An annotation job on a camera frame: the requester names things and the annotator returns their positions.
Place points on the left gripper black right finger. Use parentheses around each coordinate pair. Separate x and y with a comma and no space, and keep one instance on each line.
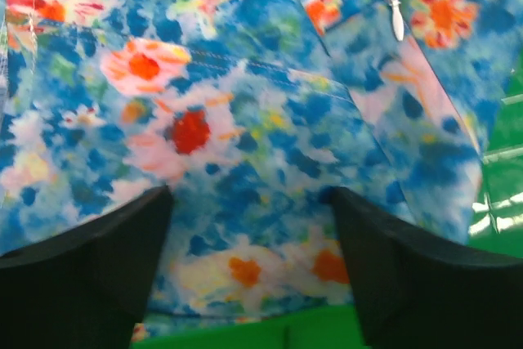
(414,289)

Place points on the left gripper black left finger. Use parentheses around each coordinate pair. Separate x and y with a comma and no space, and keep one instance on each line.
(89,286)

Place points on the blue floral skirt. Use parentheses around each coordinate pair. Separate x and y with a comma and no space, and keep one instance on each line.
(248,110)

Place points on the green plastic tray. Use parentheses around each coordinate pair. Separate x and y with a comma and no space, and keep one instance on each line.
(496,227)

